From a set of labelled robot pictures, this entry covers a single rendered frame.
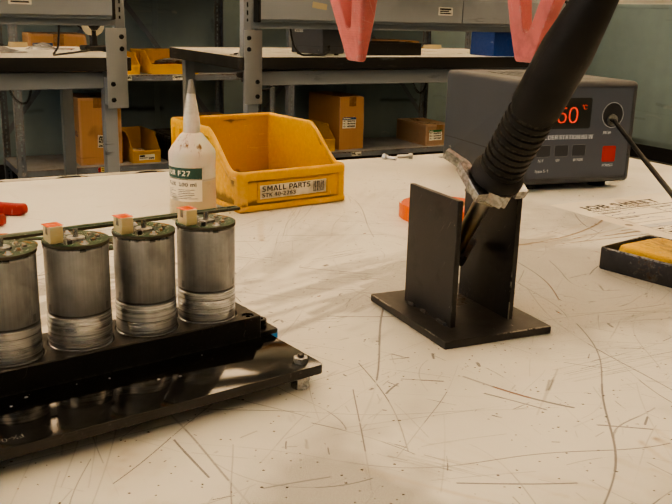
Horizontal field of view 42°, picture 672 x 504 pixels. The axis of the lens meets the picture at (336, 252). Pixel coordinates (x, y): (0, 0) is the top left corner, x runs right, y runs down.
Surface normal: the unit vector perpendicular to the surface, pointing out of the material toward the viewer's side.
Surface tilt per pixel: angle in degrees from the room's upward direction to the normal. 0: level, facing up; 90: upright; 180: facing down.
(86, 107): 91
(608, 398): 0
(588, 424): 0
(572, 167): 90
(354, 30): 100
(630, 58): 90
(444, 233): 90
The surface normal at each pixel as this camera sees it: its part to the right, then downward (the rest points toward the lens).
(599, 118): 0.34, 0.26
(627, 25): -0.87, 0.11
